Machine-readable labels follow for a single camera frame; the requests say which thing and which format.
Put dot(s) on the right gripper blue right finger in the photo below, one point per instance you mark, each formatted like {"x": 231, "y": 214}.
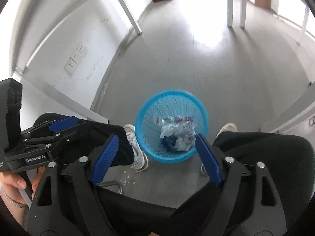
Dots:
{"x": 210, "y": 163}

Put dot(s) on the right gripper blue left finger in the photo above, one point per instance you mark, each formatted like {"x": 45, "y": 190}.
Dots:
{"x": 102, "y": 157}

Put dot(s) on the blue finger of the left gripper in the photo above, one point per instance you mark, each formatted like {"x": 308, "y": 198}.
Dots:
{"x": 63, "y": 124}

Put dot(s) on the trash pile in basket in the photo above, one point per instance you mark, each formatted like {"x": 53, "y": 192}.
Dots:
{"x": 177, "y": 133}

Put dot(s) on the person's left hand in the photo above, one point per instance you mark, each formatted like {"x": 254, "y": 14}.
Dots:
{"x": 12, "y": 182}

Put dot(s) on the white left sneaker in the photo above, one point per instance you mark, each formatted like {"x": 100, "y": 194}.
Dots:
{"x": 141, "y": 162}

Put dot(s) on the white sneaker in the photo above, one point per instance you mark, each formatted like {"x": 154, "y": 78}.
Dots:
{"x": 141, "y": 162}
{"x": 229, "y": 127}

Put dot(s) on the white right sneaker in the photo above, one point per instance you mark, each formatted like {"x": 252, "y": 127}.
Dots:
{"x": 229, "y": 127}

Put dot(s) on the blue plastic waste basket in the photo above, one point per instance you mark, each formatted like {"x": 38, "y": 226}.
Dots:
{"x": 171, "y": 103}

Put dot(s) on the person's right leg black trousers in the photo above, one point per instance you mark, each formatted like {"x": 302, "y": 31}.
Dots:
{"x": 266, "y": 189}

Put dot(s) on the wall socket panel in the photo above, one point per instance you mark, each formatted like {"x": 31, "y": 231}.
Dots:
{"x": 76, "y": 58}

